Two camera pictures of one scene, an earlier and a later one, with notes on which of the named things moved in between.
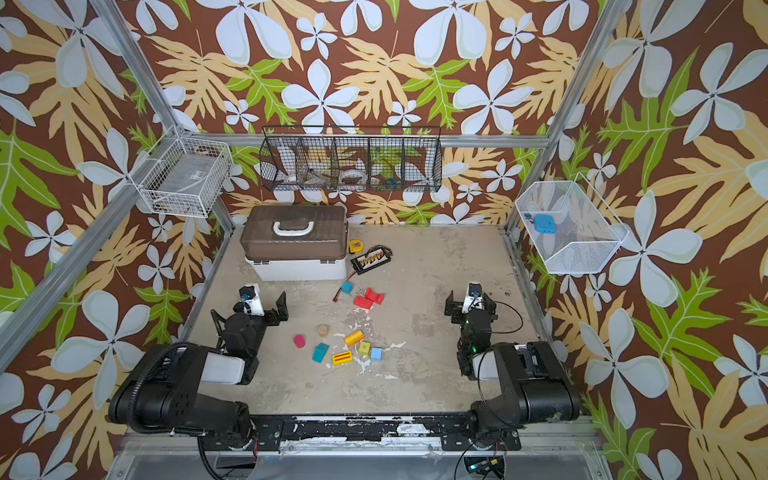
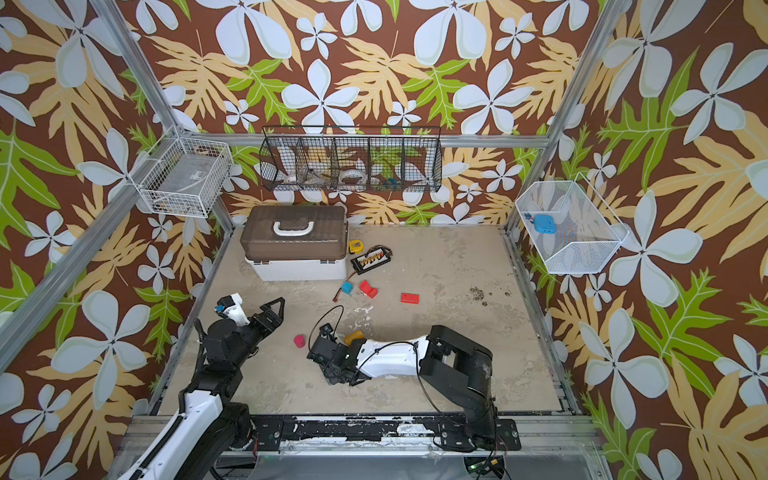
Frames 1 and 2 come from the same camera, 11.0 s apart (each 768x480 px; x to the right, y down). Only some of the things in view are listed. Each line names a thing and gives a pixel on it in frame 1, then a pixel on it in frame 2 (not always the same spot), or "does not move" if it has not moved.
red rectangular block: (363, 302) → (409, 298)
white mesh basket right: (570, 227) does not move
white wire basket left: (182, 175) does not move
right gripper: (471, 314) → (324, 352)
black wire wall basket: (301, 158) does not move
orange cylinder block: (354, 338) does not move
